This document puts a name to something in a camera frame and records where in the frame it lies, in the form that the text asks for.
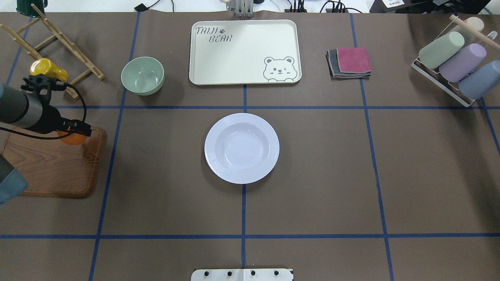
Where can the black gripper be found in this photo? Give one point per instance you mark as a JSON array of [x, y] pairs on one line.
[[50, 120]]

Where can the orange fruit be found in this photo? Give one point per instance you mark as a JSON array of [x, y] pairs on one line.
[[73, 139]]

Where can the white round plate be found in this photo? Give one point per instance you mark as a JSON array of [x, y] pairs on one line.
[[242, 148]]

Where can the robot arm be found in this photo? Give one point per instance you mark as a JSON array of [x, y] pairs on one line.
[[31, 112]]

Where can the wood grain tray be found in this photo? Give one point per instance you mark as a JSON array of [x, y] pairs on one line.
[[53, 168]]

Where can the cream bear serving tray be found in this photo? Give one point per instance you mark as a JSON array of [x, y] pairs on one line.
[[246, 52]]

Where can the yellow plastic cup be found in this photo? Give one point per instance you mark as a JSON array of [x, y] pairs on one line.
[[48, 68]]

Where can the green ceramic bowl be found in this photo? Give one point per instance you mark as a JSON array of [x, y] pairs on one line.
[[143, 76]]

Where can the dark green cup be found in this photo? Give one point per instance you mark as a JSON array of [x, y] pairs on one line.
[[31, 8]]

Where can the grey folded cloth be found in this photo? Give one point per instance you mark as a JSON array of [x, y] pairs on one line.
[[334, 67]]

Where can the pink folded cloth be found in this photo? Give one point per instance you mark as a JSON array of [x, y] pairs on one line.
[[353, 60]]

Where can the white cup holder rack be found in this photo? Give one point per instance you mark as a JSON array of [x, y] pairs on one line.
[[489, 40]]

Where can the green pastel cup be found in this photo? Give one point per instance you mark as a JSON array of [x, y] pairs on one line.
[[441, 49]]

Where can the purple pastel cup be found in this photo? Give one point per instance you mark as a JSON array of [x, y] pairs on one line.
[[463, 62]]

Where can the black device top right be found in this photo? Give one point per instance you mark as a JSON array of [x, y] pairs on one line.
[[428, 6]]

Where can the blue pastel cup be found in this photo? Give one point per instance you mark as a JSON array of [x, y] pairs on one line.
[[481, 81]]

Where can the cream pastel cup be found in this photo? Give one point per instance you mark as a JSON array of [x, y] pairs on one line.
[[475, 23]]

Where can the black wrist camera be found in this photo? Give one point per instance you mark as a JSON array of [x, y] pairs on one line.
[[43, 85]]

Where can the grey metal clamp mount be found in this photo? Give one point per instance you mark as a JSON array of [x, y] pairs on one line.
[[241, 8]]

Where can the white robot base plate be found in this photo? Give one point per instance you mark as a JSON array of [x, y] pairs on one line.
[[264, 274]]

